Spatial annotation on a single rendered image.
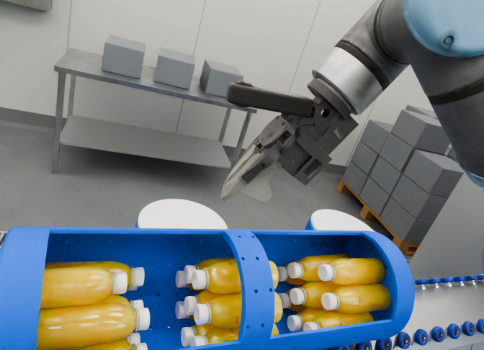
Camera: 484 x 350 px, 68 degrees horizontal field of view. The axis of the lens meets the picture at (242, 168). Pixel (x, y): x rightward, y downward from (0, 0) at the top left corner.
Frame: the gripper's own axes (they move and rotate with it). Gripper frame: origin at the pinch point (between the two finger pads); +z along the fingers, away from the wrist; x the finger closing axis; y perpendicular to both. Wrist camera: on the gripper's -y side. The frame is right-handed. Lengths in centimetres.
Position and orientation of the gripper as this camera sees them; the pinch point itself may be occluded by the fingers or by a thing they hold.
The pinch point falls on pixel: (224, 189)
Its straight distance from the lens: 52.4
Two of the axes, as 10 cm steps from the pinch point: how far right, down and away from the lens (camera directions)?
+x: -1.1, -3.3, 9.4
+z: -6.8, 7.2, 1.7
